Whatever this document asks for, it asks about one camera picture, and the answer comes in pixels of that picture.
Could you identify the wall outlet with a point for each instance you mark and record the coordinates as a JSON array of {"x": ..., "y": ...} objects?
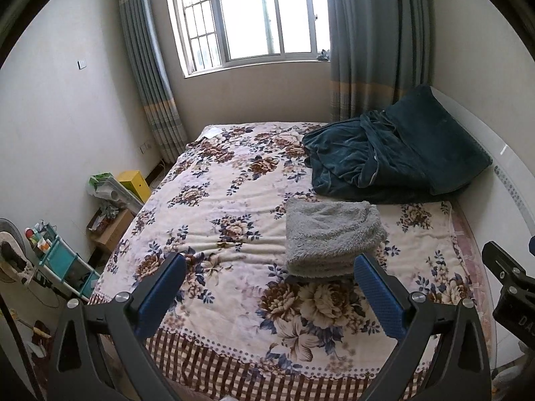
[{"x": 146, "y": 147}]

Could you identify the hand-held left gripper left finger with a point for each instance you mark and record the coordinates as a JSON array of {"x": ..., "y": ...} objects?
[{"x": 161, "y": 296}]

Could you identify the cardboard box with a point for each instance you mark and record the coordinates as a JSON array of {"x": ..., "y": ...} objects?
[{"x": 110, "y": 227}]

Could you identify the dark green blanket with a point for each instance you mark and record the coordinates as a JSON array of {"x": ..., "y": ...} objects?
[{"x": 355, "y": 158}]

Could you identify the white long box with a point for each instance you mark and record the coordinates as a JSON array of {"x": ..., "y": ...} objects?
[{"x": 123, "y": 196}]

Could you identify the dark green pillow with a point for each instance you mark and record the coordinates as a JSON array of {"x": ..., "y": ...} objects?
[{"x": 439, "y": 142}]

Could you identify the yellow box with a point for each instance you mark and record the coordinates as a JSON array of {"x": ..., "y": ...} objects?
[{"x": 133, "y": 183}]

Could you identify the window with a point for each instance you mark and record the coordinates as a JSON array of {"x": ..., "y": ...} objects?
[{"x": 250, "y": 12}]

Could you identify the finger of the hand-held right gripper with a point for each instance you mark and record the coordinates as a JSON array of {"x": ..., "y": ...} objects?
[{"x": 501, "y": 263}]

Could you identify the teal storage cart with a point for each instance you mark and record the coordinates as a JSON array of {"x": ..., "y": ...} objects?
[{"x": 62, "y": 259}]

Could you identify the standing fan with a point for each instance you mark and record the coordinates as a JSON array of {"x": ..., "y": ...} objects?
[{"x": 12, "y": 250}]

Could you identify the white paper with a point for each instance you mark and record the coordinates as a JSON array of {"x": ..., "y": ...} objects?
[{"x": 211, "y": 132}]

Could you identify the floral printed blanket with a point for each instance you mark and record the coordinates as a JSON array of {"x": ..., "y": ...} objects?
[{"x": 234, "y": 200}]

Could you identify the grey striped curtain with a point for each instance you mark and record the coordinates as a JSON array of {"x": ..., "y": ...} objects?
[
  {"x": 372, "y": 41},
  {"x": 150, "y": 62}
]

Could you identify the green and white plastic bag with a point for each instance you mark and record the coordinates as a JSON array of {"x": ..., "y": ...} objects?
[{"x": 99, "y": 183}]

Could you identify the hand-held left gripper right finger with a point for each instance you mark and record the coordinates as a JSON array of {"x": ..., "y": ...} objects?
[{"x": 378, "y": 296}]

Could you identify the wall switch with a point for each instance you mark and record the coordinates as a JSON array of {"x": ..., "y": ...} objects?
[{"x": 82, "y": 64}]

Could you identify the white headboard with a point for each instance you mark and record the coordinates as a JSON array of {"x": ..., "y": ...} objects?
[{"x": 501, "y": 200}]

